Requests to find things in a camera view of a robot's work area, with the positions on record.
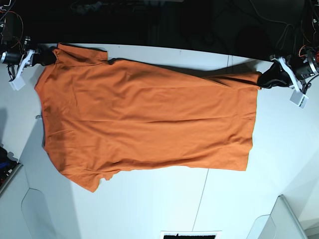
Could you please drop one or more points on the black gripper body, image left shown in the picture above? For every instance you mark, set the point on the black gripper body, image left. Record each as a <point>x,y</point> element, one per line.
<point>16,62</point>

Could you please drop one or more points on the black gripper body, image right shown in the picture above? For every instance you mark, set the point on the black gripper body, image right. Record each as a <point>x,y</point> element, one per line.
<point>304,68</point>

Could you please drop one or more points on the orange t-shirt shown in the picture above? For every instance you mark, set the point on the orange t-shirt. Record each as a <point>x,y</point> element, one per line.
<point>102,117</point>

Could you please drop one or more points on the grey tool tray, left edge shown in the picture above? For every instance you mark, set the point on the grey tool tray, left edge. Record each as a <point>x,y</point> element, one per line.
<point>8,169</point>

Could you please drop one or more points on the grey box, bottom right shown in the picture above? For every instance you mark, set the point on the grey box, bottom right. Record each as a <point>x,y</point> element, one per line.
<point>281,223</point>

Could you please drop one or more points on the white framed black panel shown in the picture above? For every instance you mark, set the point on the white framed black panel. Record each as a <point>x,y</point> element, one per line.
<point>190,235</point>

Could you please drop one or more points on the white wrist camera, image left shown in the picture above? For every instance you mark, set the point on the white wrist camera, image left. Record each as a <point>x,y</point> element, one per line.
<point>17,83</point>

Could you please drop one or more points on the white wrist camera, image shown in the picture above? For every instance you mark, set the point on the white wrist camera, image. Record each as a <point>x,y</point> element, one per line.
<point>17,83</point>
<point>299,99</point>

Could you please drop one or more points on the white wrist camera, image right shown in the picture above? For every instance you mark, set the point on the white wrist camera, image right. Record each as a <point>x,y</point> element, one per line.
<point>299,99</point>

